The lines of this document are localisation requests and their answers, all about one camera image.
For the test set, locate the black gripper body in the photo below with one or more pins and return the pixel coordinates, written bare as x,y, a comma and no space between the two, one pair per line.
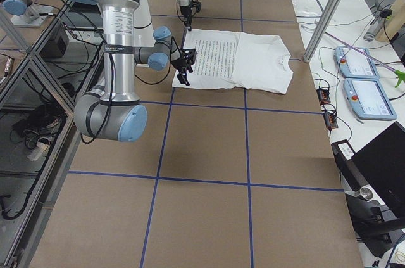
180,64
186,12

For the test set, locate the white long-sleeve printed shirt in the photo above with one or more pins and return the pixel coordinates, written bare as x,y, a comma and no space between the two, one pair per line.
228,59

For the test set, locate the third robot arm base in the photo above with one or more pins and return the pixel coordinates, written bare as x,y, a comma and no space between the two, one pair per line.
26,13

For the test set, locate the orange black connector block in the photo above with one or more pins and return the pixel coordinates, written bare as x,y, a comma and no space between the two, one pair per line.
323,95

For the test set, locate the upper blue teach pendant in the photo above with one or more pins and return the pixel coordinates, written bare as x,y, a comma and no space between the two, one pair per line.
354,65

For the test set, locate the blue teach pendant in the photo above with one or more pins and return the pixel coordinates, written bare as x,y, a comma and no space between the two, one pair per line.
354,65
368,99

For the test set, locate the lower blue teach pendant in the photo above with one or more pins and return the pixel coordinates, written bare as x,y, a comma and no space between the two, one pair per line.
368,99

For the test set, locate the metal reacher grabber tool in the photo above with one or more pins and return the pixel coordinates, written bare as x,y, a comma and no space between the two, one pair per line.
399,74

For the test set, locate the black laptop computer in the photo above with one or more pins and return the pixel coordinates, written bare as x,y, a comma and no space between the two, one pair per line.
375,173

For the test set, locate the black monitor stand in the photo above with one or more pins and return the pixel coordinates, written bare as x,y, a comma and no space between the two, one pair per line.
375,224

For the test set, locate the aluminium frame post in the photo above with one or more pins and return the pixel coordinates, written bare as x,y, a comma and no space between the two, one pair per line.
320,29

